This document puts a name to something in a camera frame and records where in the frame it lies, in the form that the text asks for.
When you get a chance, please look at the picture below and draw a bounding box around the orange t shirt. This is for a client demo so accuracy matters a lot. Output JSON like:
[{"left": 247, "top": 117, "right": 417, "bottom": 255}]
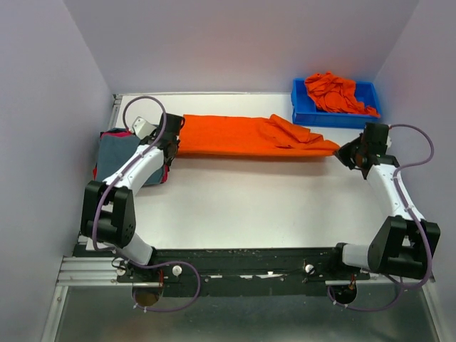
[
  {"left": 304, "top": 71, "right": 380, "bottom": 118},
  {"left": 178, "top": 114, "right": 339, "bottom": 158}
]

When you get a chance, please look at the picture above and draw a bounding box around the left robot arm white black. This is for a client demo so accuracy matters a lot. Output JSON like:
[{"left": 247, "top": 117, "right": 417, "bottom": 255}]
[{"left": 80, "top": 113, "right": 185, "bottom": 281}]

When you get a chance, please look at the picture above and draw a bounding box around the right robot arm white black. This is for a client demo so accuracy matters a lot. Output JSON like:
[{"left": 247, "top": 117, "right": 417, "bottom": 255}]
[{"left": 327, "top": 123, "right": 440, "bottom": 281}]

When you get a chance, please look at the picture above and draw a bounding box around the folded dark teal t shirt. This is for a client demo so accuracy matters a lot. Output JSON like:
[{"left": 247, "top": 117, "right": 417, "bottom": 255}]
[{"left": 105, "top": 128, "right": 131, "bottom": 135}]

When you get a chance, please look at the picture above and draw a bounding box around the folded grey-blue t shirt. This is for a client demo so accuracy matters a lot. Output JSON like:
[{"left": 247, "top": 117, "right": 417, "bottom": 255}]
[{"left": 95, "top": 135, "right": 148, "bottom": 182}]

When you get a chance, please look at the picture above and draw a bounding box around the blue plastic bin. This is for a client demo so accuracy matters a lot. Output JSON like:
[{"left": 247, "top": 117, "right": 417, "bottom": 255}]
[{"left": 291, "top": 78, "right": 381, "bottom": 129}]

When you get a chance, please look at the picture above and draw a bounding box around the crumpled orange t shirt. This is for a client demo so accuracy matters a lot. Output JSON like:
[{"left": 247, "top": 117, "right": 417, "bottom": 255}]
[{"left": 304, "top": 71, "right": 380, "bottom": 118}]

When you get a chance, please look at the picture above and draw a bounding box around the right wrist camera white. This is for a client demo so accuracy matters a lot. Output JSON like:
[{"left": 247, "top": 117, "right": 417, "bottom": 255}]
[{"left": 386, "top": 131, "right": 392, "bottom": 149}]

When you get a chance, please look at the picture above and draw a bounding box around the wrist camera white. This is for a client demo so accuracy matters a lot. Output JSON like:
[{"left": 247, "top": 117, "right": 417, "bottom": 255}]
[
  {"left": 386, "top": 131, "right": 392, "bottom": 149},
  {"left": 132, "top": 116, "right": 157, "bottom": 140}
]

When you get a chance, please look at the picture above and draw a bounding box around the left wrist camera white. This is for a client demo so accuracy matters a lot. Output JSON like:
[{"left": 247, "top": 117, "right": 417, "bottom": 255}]
[{"left": 132, "top": 116, "right": 157, "bottom": 140}]

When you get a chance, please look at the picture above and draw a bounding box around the black mounting base rail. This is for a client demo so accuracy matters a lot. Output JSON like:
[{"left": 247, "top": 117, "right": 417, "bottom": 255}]
[{"left": 73, "top": 244, "right": 375, "bottom": 299}]

